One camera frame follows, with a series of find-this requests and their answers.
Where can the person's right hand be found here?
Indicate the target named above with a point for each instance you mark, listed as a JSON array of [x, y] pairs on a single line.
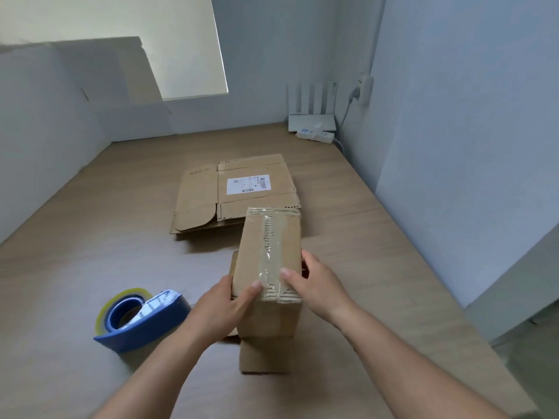
[[323, 296]]

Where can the person's left hand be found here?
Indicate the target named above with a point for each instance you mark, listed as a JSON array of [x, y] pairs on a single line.
[[214, 314]]

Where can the blue tape dispenser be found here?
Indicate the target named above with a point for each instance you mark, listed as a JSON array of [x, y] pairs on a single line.
[[153, 322]]

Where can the white-labelled cardboard box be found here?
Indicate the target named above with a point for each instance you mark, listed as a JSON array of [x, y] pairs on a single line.
[[251, 248]]

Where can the stack of cardboard boxes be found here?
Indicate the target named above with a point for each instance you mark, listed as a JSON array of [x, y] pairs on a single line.
[[205, 230]]

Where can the clear yellowish tape roll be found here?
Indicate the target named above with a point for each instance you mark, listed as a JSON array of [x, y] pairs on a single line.
[[101, 318]]

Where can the tuck-flap cardboard box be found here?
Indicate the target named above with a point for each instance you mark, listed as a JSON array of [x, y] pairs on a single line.
[[196, 196]]

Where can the person's left forearm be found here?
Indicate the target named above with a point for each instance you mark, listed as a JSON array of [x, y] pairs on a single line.
[[153, 384]]

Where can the person's right forearm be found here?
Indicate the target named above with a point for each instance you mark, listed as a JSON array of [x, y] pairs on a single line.
[[415, 370]]

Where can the white power strip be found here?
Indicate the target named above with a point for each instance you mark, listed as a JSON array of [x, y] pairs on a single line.
[[323, 137]]

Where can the white router with antennas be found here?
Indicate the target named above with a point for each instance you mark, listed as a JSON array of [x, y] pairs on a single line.
[[312, 122]]

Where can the white foam partition board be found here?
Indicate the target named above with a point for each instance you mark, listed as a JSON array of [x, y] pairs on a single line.
[[43, 143]]

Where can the bright window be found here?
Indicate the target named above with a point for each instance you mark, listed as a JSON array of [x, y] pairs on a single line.
[[174, 39]]

